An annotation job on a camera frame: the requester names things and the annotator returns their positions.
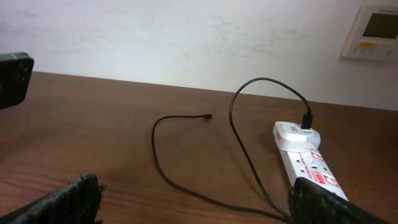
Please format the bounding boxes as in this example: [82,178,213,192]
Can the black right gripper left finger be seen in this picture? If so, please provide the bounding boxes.
[1,174,108,224]

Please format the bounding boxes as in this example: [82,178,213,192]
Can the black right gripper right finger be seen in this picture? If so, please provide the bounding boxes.
[289,177,389,224]

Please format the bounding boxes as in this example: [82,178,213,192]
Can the black phone charger cable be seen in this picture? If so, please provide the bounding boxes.
[151,77,314,223]

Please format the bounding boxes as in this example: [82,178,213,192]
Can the black smartphone silver frame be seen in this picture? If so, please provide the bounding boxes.
[1,52,34,109]

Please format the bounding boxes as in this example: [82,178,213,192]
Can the white charger plug adapter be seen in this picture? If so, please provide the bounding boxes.
[273,121,321,152]

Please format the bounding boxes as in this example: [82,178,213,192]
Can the white power strip red switches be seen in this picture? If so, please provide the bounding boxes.
[279,149,348,200]

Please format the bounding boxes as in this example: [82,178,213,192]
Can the white wall control panel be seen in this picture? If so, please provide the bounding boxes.
[341,5,397,62]

